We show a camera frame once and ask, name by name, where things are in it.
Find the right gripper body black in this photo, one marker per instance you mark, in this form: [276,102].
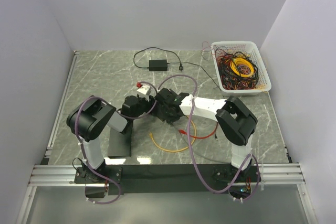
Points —
[169,116]

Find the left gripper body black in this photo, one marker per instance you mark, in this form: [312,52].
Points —
[145,106]

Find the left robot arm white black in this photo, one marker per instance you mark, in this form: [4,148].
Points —
[90,119]

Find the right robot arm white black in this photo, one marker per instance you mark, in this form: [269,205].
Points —
[237,121]

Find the black flat box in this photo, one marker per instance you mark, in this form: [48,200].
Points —
[120,143]

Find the black power adapter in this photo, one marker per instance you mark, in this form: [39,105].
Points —
[158,65]

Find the white plastic basket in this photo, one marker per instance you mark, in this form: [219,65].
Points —
[239,68]

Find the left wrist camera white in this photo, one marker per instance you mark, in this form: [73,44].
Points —
[143,90]

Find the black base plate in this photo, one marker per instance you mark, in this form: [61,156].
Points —
[174,178]

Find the aluminium rail frame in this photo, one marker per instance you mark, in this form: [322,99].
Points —
[64,175]

